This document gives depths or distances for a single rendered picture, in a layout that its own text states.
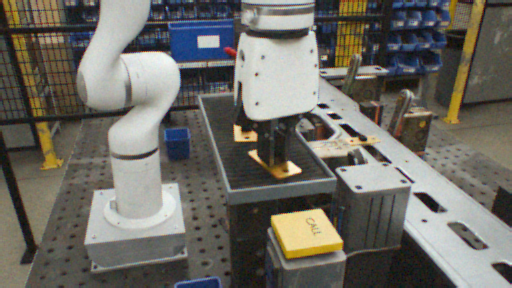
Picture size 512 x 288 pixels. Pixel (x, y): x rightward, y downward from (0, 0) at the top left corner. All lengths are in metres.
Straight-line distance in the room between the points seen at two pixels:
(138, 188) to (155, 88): 0.26
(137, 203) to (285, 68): 0.67
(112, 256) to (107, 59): 0.49
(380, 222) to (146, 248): 0.62
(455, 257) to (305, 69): 0.38
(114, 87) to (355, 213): 0.56
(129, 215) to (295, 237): 0.72
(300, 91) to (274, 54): 0.06
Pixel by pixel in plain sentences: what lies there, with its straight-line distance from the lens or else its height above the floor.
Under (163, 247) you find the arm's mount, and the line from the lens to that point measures 1.06.
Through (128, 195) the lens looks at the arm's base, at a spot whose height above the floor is 0.88.
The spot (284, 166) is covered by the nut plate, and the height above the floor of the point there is 1.16.
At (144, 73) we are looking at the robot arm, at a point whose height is 1.18.
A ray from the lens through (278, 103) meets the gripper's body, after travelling 0.48.
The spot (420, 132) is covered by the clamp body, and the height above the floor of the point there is 0.99.
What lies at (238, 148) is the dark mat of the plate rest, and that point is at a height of 1.16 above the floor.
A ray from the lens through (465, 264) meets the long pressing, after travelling 0.69.
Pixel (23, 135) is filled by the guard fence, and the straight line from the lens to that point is 3.26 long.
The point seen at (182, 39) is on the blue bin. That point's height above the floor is 1.11.
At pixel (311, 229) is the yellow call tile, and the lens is 0.43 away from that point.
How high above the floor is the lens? 1.42
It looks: 26 degrees down
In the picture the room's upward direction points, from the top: straight up
